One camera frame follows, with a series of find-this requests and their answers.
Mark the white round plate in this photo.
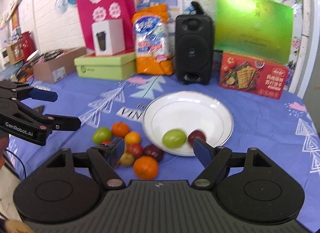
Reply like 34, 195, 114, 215
142, 91, 234, 157

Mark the white coffee cup box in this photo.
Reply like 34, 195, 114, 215
92, 19, 125, 56

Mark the yellow green small fruit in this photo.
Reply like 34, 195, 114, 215
119, 152, 135, 166

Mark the black speaker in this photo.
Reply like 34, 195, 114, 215
175, 1, 215, 85

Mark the black speaker cable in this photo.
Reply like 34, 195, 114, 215
141, 54, 177, 99

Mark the small red fruit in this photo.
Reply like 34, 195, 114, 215
101, 140, 112, 145

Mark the red cracker box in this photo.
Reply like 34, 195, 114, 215
219, 51, 289, 100

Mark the large orange tangerine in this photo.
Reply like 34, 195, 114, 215
133, 156, 159, 180

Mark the yellow orange fruit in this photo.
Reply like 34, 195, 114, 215
124, 131, 141, 145

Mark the blue patterned tablecloth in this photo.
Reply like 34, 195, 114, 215
8, 73, 319, 231

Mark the light green shoe box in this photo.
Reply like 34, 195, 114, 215
74, 50, 136, 81

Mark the small orange tangerine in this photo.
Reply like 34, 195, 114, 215
111, 122, 130, 138

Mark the brown cardboard box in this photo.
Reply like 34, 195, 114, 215
33, 47, 86, 83

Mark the large green gift box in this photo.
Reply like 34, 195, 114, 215
214, 0, 294, 64

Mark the dark purple plum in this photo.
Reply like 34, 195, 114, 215
188, 130, 206, 147
144, 144, 164, 163

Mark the red apple fruit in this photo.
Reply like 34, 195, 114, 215
127, 144, 144, 159

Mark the orange paper cup package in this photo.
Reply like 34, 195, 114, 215
132, 4, 174, 75

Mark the pink tote bag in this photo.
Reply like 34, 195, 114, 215
76, 0, 135, 49

